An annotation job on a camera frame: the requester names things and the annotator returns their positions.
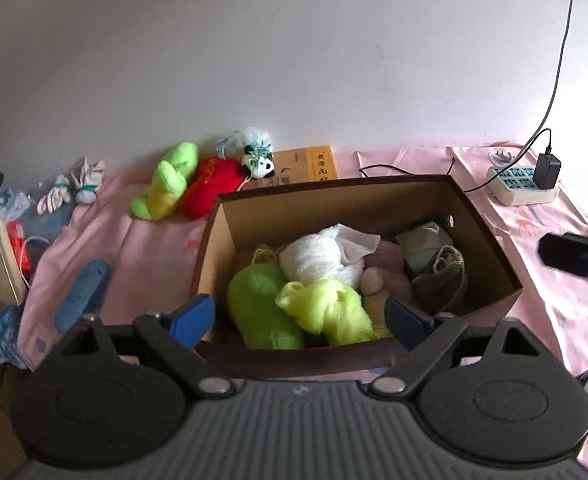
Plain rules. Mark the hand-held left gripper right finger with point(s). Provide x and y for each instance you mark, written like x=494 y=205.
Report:
x=404 y=325

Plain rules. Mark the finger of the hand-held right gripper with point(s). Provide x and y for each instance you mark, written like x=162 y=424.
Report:
x=574 y=257

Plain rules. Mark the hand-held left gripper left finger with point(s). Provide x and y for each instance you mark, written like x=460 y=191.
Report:
x=193 y=317

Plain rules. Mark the grey soft pad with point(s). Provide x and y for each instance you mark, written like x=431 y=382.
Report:
x=439 y=285

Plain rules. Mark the green round plush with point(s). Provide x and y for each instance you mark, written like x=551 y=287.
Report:
x=259 y=305

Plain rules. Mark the mint green towel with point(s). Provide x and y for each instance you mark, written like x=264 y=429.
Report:
x=421 y=260

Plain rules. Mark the pink plush toy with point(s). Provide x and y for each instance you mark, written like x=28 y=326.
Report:
x=384 y=260

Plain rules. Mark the lime green cloth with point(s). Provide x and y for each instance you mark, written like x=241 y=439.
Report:
x=324 y=310

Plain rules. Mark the brown cardboard box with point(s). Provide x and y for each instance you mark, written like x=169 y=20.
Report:
x=299 y=360

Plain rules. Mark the white towel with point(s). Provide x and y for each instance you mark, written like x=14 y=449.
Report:
x=309 y=257

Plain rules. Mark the pink bedsheet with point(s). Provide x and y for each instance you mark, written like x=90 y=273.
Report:
x=143 y=260

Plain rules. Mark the black charger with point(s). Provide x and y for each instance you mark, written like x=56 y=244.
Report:
x=546 y=170

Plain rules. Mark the white power strip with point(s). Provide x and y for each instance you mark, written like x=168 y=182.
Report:
x=509 y=192

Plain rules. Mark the red plush toy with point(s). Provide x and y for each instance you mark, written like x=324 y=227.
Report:
x=208 y=185

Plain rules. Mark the lime green plush toy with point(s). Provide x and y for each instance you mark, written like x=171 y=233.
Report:
x=168 y=180

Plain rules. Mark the panda plush with pompom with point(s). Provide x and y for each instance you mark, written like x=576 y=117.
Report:
x=259 y=162

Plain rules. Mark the grey-blue cloth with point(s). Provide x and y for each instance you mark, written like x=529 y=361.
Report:
x=48 y=227

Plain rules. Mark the white glove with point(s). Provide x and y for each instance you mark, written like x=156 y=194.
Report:
x=53 y=195
x=87 y=182

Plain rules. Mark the yellow book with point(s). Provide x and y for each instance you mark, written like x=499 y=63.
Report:
x=304 y=162

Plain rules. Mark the red packet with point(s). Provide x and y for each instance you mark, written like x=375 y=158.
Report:
x=17 y=245

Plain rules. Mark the blue patterned tissue pack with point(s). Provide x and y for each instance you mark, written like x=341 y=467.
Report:
x=3 y=335
x=8 y=202

